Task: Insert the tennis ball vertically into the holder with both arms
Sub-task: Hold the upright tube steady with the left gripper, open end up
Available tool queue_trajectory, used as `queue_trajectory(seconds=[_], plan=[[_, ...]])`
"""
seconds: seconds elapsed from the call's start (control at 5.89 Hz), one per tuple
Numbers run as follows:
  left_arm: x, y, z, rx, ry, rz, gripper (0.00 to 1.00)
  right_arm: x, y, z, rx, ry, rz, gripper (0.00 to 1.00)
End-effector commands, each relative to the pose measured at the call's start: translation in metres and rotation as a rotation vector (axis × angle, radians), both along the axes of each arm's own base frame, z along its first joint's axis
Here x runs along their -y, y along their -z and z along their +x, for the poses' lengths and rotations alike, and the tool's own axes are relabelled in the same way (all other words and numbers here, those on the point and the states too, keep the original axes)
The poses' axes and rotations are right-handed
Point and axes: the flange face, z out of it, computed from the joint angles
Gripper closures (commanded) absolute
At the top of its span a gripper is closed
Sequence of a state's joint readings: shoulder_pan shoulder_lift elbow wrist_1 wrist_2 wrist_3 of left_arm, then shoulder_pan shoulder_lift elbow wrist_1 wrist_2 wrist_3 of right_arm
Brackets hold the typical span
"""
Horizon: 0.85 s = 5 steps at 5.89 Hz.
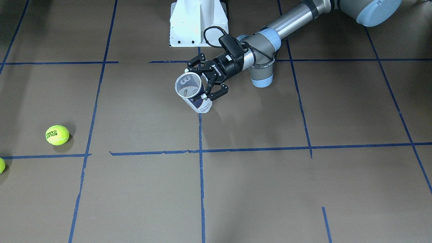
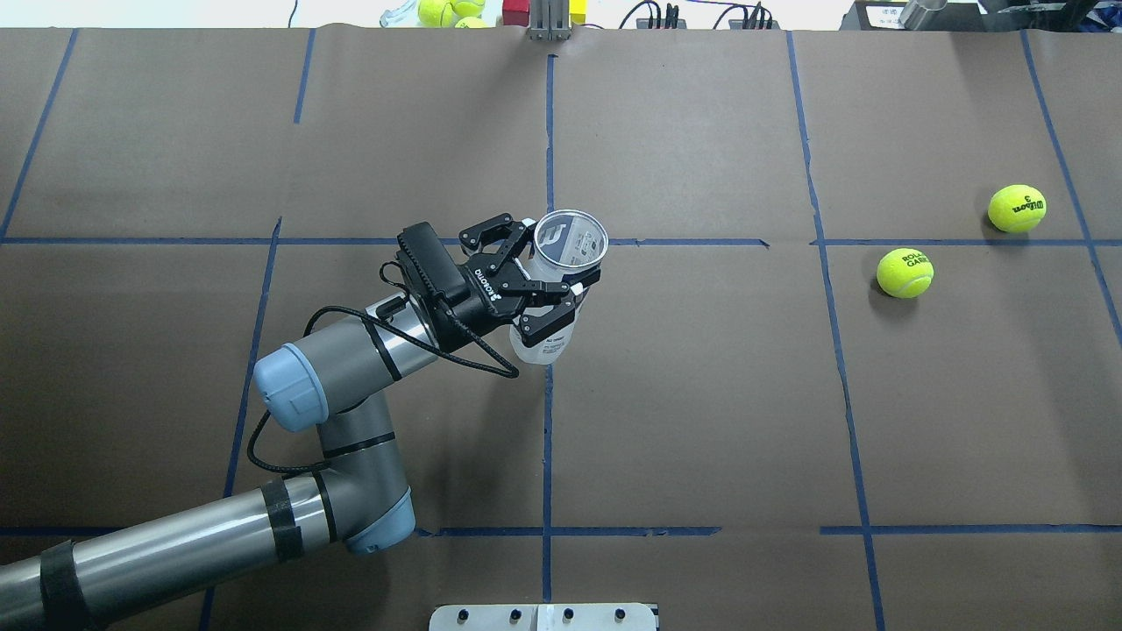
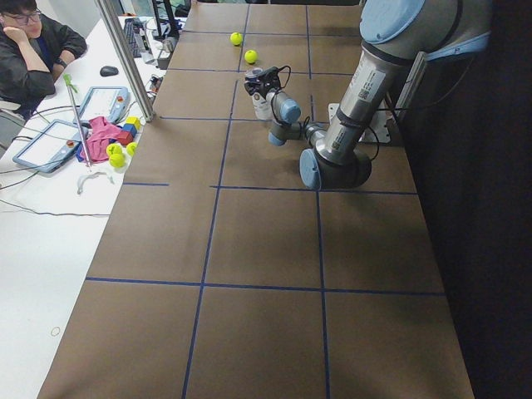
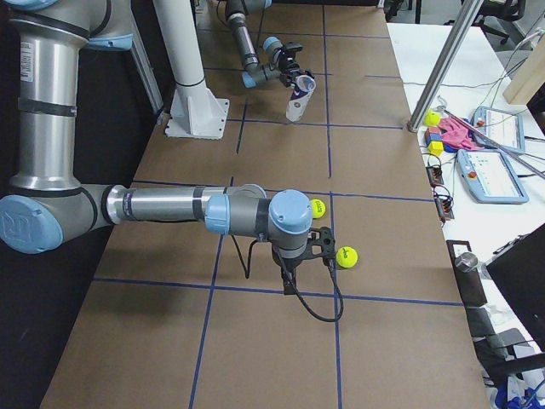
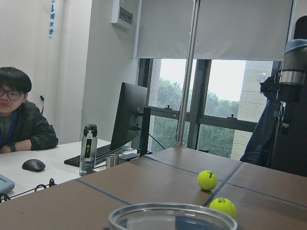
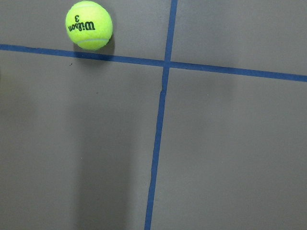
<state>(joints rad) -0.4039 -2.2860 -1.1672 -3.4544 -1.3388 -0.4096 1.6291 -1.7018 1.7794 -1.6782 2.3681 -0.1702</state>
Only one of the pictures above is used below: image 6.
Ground Wilson 3 tennis ball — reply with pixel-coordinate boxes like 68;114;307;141
65;1;113;51

